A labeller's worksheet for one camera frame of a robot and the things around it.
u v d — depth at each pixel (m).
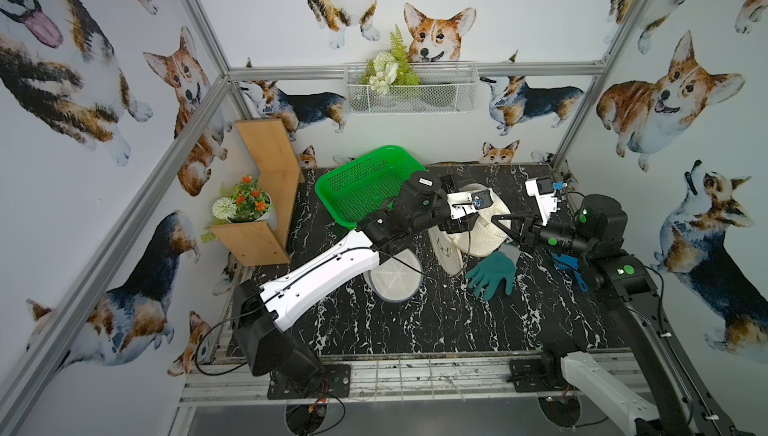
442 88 0.93
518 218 0.59
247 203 0.83
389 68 0.79
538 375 0.74
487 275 0.90
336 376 0.75
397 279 0.84
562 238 0.55
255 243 0.85
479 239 0.65
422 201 0.51
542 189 0.56
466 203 0.55
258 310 0.40
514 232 0.62
